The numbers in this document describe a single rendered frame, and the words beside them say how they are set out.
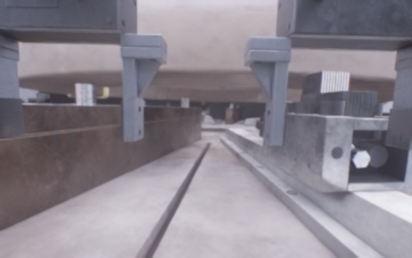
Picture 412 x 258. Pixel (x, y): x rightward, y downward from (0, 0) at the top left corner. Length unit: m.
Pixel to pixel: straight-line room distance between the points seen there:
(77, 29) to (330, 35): 0.23
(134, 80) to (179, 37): 0.81
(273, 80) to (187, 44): 0.81
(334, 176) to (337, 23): 0.52
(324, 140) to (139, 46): 0.55
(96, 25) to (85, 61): 1.04
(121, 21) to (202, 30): 0.80
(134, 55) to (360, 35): 0.20
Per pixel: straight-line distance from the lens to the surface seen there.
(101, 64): 1.18
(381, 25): 0.25
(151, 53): 0.21
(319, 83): 0.89
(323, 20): 0.22
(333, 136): 0.66
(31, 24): 0.25
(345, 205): 0.75
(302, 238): 0.75
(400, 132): 0.29
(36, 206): 0.94
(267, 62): 0.21
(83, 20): 0.23
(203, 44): 0.99
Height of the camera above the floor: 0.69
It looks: 6 degrees down
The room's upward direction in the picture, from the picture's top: 2 degrees clockwise
